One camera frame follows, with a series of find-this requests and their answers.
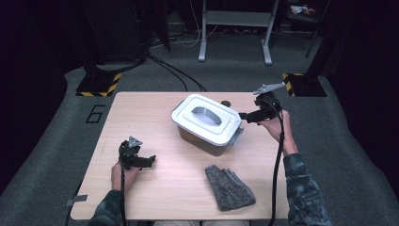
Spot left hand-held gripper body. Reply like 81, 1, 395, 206
118, 135, 144, 171

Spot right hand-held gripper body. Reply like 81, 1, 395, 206
252, 82, 287, 122

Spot grey lidded storage box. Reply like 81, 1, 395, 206
170, 93, 244, 148

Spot grey plastic storage box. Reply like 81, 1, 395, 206
176, 124, 246, 157

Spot grey fluffy towel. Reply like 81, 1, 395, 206
204, 164, 257, 213

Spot person's left hand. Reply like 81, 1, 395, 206
110, 160, 143, 193

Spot person's right hand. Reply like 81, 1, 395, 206
258, 109, 299, 157

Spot black stand with striped base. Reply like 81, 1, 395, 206
75, 0, 122, 98
281, 0, 338, 98

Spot grey tape strip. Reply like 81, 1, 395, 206
65, 194, 88, 207

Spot orange and white clutter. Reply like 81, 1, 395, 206
290, 4, 316, 16

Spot black cabinet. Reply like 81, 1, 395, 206
83, 0, 149, 64

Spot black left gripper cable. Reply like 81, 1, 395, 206
118, 142, 129, 226

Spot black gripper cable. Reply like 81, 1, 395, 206
264, 95, 287, 226
118, 142, 129, 226

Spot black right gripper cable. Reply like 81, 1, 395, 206
264, 95, 287, 226

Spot black floor cables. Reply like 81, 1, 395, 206
147, 54, 207, 93

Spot white metal desk frame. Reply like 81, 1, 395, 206
198, 0, 280, 66

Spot white floor cables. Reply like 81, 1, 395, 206
150, 0, 220, 50

